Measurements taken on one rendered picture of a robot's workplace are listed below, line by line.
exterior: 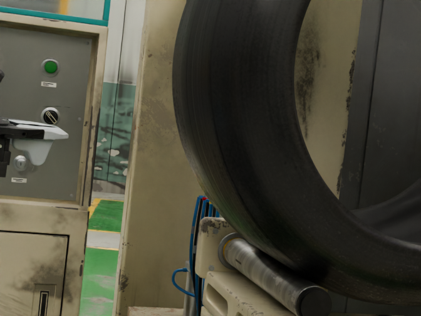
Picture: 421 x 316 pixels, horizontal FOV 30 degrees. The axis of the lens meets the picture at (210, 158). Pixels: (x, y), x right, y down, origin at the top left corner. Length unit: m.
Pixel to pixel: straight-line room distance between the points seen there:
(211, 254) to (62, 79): 0.55
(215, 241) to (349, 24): 0.43
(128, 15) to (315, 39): 8.95
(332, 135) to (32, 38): 0.65
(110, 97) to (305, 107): 8.82
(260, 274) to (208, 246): 0.20
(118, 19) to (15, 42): 8.54
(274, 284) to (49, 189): 0.73
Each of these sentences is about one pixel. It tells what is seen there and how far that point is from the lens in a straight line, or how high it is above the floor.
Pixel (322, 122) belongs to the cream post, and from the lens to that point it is 1.34.
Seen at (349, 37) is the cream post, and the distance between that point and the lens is 1.36.
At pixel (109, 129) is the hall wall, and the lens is 10.11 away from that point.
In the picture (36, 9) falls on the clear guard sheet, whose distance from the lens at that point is 1.63.
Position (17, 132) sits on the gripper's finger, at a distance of 1.19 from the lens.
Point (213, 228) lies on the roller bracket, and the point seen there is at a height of 0.93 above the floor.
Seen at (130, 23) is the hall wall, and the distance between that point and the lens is 10.23.
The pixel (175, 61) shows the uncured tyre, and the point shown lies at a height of 1.18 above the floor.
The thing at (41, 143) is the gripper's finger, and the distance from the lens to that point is 1.23.
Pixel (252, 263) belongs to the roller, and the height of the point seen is 0.91.
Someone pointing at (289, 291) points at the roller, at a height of 0.91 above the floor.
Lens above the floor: 1.11
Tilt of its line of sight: 3 degrees down
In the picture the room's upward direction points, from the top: 6 degrees clockwise
